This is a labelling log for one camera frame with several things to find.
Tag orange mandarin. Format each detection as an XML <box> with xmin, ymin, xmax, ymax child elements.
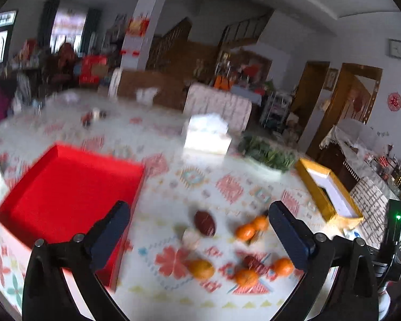
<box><xmin>272</xmin><ymin>257</ymin><xmax>295</xmax><ymax>277</ymax></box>
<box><xmin>234</xmin><ymin>269</ymin><xmax>259</xmax><ymax>288</ymax></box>
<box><xmin>187</xmin><ymin>259</ymin><xmax>215</xmax><ymax>280</ymax></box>
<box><xmin>234</xmin><ymin>223</ymin><xmax>256</xmax><ymax>242</ymax></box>
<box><xmin>251</xmin><ymin>215</ymin><xmax>269</xmax><ymax>231</ymax></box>

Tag red shallow tray box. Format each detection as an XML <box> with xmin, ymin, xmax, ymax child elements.
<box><xmin>0</xmin><ymin>142</ymin><xmax>145</xmax><ymax>291</ymax></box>

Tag small dark fruits cluster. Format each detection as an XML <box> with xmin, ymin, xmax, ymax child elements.
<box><xmin>81</xmin><ymin>108</ymin><xmax>107</xmax><ymax>128</ymax></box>

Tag wall clock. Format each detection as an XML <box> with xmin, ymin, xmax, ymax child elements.
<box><xmin>388</xmin><ymin>39</ymin><xmax>401</xmax><ymax>60</ymax></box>

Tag dark red jujube date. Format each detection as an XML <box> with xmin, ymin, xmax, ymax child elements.
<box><xmin>242</xmin><ymin>255</ymin><xmax>269</xmax><ymax>276</ymax></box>
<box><xmin>194</xmin><ymin>210</ymin><xmax>216</xmax><ymax>237</ymax></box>

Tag white tissue box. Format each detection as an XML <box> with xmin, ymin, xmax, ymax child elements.
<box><xmin>182</xmin><ymin>113</ymin><xmax>232</xmax><ymax>155</ymax></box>

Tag red gift box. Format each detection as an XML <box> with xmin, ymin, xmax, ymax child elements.
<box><xmin>79</xmin><ymin>54</ymin><xmax>109</xmax><ymax>85</ymax></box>

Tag red wall calendar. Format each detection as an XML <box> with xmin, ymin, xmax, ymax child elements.
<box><xmin>120</xmin><ymin>14</ymin><xmax>150</xmax><ymax>57</ymax></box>

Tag plate of green vegetables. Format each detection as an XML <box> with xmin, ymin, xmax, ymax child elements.
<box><xmin>237</xmin><ymin>136</ymin><xmax>296</xmax><ymax>172</ymax></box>

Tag brown covered chair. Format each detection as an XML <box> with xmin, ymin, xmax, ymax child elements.
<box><xmin>108</xmin><ymin>68</ymin><xmax>187</xmax><ymax>111</ymax></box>

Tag white patterned chair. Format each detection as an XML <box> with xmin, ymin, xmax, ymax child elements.
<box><xmin>183</xmin><ymin>83</ymin><xmax>252</xmax><ymax>133</ymax></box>

